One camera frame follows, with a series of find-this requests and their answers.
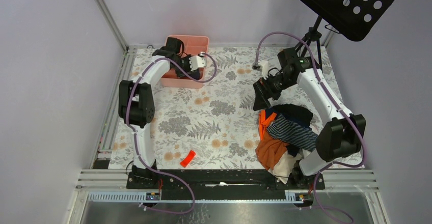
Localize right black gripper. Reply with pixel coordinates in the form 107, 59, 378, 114
253, 72, 295, 112

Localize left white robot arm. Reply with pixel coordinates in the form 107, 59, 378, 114
118, 35, 209, 189

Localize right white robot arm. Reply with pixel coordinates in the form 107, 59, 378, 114
253, 48, 366, 189

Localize pink divided organizer tray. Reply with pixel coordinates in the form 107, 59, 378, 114
160, 35, 209, 89

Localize black garment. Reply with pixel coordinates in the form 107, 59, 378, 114
264, 104, 313, 126

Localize striped navy garment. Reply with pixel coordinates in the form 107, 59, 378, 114
266, 114, 318, 151

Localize orange garment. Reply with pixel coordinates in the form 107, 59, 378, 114
255, 110, 289, 170

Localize white cream garment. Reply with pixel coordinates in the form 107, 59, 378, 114
268, 149, 329, 184

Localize small red plastic piece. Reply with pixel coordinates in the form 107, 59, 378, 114
180, 150, 196, 167

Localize black music stand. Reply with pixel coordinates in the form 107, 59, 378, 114
279, 0, 413, 78

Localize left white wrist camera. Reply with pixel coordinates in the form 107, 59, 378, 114
190, 55, 207, 71

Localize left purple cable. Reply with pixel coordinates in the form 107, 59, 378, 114
125, 52, 218, 215

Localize purple cable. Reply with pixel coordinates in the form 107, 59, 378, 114
255, 31, 368, 224
125, 52, 218, 215

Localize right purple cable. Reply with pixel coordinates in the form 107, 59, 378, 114
255, 31, 368, 224

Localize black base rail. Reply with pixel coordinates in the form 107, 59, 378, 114
126, 169, 314, 201

